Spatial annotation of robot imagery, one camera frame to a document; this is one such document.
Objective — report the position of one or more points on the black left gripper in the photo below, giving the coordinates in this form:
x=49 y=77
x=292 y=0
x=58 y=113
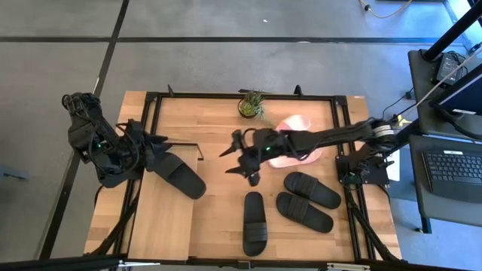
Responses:
x=133 y=148

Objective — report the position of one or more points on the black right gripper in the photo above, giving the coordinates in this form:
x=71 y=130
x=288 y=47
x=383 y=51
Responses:
x=267 y=147

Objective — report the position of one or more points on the black slide sandal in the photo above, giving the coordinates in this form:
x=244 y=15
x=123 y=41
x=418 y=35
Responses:
x=303 y=212
x=255 y=226
x=312 y=190
x=184 y=180

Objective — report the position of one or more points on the pink slide sandal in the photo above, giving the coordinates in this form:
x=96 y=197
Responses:
x=297 y=122
x=297 y=162

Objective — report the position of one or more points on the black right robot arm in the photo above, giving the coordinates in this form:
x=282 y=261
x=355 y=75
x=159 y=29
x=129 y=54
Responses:
x=339 y=135

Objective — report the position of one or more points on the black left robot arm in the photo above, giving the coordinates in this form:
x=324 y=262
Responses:
x=86 y=128

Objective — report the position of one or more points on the wooden shelf with black legs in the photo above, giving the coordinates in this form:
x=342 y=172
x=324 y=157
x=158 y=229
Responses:
x=162 y=226

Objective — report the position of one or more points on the potted succulent plant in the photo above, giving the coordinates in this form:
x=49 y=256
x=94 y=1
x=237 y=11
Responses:
x=248 y=107

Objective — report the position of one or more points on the small black floor object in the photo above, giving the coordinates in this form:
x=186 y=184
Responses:
x=15 y=175

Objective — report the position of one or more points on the white paper sheet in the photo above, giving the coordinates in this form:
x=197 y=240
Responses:
x=394 y=171

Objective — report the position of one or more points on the yellow tape piece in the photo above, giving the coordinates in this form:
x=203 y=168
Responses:
x=402 y=121

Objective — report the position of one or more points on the black side desk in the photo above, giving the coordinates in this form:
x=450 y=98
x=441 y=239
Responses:
x=418 y=94

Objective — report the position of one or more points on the black keyboard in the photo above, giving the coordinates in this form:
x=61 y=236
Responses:
x=452 y=169

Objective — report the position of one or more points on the black power adapter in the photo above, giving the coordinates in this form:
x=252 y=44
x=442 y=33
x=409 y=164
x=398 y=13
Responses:
x=448 y=66

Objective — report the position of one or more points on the black computer monitor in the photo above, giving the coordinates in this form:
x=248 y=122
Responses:
x=467 y=94

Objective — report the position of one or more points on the black upright pole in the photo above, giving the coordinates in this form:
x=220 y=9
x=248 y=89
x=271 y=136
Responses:
x=452 y=32

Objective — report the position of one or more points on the black aluminium table frame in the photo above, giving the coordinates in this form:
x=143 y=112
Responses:
x=211 y=96

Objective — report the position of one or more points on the silver metal bracket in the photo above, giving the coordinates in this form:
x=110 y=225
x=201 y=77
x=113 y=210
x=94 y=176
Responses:
x=348 y=266
x=139 y=262

